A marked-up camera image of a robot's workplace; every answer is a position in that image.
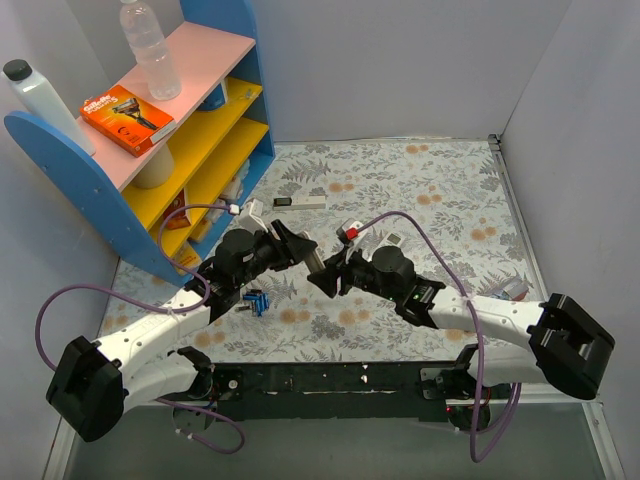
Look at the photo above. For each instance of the blue pink yellow shelf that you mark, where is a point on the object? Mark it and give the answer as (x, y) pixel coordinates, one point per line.
(222, 125)

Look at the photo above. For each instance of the floral patterned table mat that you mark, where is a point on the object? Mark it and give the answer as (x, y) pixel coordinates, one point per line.
(448, 202)

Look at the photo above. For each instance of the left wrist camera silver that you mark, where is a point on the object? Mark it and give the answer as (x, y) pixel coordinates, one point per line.
(249, 215)

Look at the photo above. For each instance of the white bottle black cap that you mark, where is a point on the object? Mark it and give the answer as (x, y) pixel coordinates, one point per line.
(40, 98)

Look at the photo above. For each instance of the pile of blue batteries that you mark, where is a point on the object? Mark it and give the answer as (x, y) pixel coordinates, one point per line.
(254, 301)

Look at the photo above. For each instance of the red silver battery box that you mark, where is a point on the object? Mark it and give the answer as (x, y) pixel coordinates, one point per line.
(515, 289)

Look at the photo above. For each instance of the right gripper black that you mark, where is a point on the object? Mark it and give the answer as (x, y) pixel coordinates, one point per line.
(344, 270)

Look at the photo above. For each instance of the white slim remote black end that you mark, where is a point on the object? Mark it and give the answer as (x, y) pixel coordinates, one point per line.
(299, 203)

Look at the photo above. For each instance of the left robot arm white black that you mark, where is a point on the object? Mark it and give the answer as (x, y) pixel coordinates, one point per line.
(96, 382)

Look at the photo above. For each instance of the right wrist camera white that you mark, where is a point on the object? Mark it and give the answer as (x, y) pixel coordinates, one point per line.
(350, 234)

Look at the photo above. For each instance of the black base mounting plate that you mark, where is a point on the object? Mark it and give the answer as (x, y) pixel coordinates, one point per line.
(341, 390)

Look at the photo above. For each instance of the grey beige remote control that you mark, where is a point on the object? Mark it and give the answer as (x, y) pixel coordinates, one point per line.
(310, 254)

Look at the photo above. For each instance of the orange box on shelf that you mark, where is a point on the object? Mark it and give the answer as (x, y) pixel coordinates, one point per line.
(174, 215)

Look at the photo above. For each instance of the yellow sponge pack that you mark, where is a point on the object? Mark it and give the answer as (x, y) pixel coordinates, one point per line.
(187, 257)

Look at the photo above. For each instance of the white air conditioner remote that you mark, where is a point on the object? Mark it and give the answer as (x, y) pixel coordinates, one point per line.
(391, 239)

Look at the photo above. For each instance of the beige cylinder container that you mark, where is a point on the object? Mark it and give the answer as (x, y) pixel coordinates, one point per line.
(156, 171)

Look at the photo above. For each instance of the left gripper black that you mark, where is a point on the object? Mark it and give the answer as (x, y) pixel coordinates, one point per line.
(282, 247)

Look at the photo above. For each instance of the orange Gillette razor box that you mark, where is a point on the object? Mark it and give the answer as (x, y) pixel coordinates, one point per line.
(125, 118)

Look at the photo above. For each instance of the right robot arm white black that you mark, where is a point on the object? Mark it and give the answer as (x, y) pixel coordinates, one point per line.
(554, 342)

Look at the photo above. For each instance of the clear plastic water bottle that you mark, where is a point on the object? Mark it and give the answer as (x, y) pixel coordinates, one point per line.
(150, 49)

